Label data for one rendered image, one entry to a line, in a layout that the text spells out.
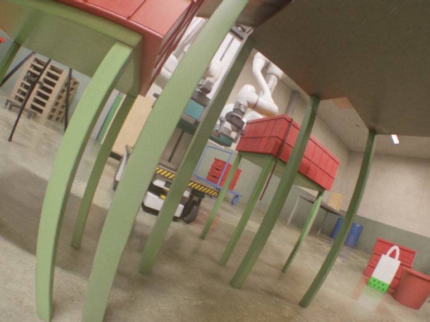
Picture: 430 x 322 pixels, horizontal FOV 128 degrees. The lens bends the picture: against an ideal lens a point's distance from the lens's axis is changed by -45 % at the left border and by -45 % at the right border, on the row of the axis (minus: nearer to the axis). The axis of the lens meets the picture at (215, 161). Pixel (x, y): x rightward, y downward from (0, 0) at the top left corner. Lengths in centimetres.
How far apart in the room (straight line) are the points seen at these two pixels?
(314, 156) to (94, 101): 110
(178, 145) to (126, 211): 133
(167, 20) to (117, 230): 30
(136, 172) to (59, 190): 11
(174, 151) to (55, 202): 135
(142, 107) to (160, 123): 257
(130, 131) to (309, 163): 231
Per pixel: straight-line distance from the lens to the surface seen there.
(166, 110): 26
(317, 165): 121
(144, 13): 30
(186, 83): 27
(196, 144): 58
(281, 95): 673
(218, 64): 120
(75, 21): 33
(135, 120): 280
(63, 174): 28
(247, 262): 83
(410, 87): 79
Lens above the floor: 41
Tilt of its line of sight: 4 degrees up
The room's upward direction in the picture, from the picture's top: 24 degrees clockwise
